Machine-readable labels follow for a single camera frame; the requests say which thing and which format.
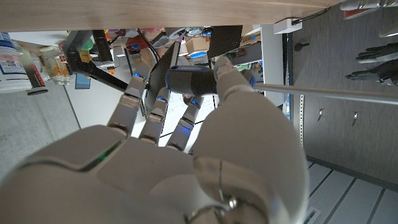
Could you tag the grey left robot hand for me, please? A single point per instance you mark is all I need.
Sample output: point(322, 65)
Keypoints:
point(367, 4)

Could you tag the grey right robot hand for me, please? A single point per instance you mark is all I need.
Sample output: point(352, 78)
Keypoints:
point(140, 174)

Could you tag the black white motion glove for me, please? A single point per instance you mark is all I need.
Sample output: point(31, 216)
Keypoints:
point(377, 53)
point(376, 73)

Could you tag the white power box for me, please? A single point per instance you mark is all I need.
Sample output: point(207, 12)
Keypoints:
point(286, 26)

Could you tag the large black monitor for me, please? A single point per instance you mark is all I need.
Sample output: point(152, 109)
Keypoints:
point(161, 71)

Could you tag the laptop with blue screen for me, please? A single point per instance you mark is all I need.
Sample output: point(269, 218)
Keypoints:
point(82, 81)

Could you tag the white shelf unit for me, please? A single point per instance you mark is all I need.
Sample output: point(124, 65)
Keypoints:
point(272, 62)

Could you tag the printed cardboard box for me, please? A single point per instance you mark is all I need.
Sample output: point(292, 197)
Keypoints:
point(251, 39)

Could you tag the clear bottle yellow label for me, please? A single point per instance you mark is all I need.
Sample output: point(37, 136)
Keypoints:
point(63, 71)
point(49, 67)

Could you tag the blue handheld device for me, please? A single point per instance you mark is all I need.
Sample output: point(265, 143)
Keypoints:
point(198, 55)

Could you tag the small cardboard box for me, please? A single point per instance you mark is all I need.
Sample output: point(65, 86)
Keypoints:
point(197, 44)

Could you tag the white canister blue label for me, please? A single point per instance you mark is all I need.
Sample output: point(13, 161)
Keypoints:
point(12, 68)

